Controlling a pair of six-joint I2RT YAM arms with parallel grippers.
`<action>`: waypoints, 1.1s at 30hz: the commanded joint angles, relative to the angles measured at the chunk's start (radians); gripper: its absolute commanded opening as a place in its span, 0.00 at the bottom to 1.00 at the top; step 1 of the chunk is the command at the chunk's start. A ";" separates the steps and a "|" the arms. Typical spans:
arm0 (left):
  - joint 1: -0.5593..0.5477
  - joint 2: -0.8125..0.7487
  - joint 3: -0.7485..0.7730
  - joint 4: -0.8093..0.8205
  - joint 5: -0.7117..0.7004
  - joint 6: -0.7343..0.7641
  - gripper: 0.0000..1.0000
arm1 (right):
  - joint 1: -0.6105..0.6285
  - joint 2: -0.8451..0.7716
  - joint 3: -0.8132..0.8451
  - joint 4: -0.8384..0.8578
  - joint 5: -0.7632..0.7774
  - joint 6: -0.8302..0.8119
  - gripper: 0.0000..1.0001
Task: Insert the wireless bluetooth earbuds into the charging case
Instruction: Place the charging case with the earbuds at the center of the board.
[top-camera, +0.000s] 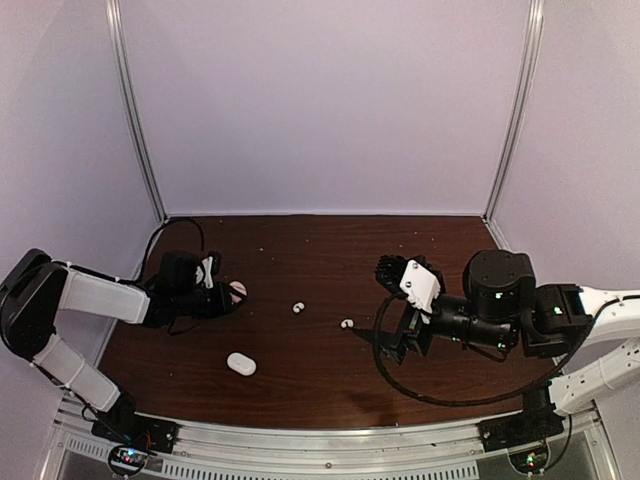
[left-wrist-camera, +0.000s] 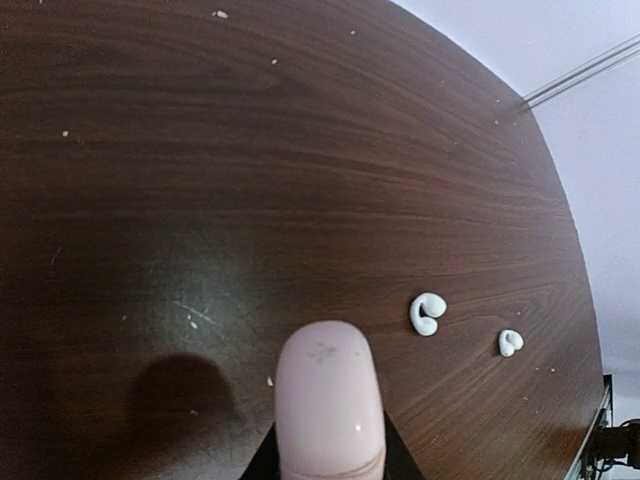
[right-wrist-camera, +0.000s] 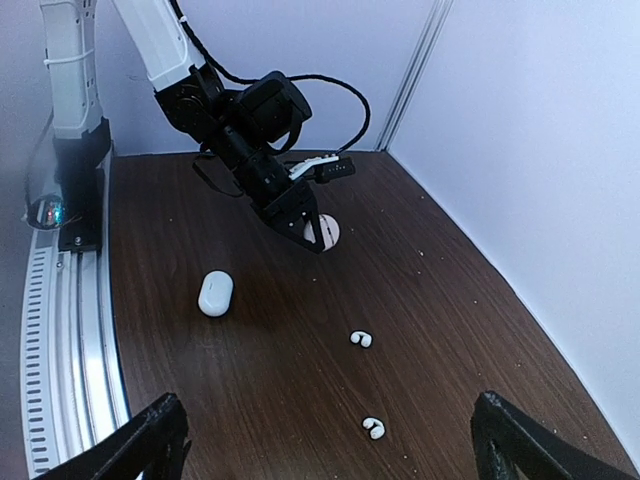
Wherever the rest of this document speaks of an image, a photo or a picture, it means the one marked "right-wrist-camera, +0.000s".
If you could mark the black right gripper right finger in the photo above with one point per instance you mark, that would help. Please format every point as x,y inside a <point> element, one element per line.
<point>508,443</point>

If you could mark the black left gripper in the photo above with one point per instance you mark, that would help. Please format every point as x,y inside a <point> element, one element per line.
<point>294,214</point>

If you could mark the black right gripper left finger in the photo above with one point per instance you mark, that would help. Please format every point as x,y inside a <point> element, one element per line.
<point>152,445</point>

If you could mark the pink earbud charging case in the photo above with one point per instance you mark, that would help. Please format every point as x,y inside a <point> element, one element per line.
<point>329,228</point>

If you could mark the white clip-on earbud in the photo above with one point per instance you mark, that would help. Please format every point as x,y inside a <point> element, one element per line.
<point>375,427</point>
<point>361,338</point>

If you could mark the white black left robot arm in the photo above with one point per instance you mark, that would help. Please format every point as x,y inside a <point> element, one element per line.
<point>248,127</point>

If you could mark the white oval charging case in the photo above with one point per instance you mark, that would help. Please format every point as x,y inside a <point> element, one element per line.
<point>216,292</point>

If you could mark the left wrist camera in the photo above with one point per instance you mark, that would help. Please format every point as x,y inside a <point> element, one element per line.
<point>321,169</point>

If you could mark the aluminium front frame rail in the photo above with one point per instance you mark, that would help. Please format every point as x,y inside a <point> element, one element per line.
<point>72,392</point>

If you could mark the left aluminium corner post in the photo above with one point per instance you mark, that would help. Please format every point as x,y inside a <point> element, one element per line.
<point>425,46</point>

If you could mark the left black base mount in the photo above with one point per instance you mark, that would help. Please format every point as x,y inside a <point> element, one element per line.
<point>82,186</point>

